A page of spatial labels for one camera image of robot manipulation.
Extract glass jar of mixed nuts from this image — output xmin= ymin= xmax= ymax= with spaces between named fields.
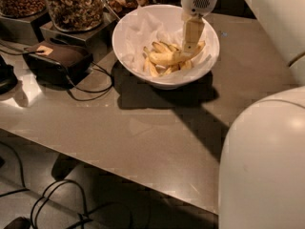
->
xmin=45 ymin=0 xmax=103 ymax=32

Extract white paper bowl liner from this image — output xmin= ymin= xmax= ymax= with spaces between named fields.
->
xmin=112 ymin=5 xmax=219 ymax=88

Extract black cables on floor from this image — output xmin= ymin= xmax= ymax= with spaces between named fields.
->
xmin=0 ymin=140 xmax=132 ymax=229

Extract yellow banana bunch in bowl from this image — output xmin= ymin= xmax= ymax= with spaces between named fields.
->
xmin=143 ymin=41 xmax=193 ymax=77

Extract grey stand under almond jar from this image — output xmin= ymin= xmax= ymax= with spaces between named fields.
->
xmin=0 ymin=11 xmax=51 ymax=45

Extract white ceramic bowl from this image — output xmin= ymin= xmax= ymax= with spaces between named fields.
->
xmin=112 ymin=5 xmax=220 ymax=90

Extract black round object left edge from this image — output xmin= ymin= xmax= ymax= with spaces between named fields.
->
xmin=0 ymin=55 xmax=18 ymax=94

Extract glass jar of almonds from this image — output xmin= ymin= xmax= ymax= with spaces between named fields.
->
xmin=0 ymin=0 xmax=46 ymax=18

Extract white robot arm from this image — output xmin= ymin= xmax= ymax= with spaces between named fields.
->
xmin=218 ymin=0 xmax=305 ymax=229

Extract grey stand under nut jar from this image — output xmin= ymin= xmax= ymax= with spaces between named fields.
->
xmin=40 ymin=12 xmax=116 ymax=62

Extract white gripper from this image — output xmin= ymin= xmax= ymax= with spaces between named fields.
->
xmin=181 ymin=0 xmax=217 ymax=53

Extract dark pouch with tag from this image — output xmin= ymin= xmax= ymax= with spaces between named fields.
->
xmin=23 ymin=40 xmax=93 ymax=89

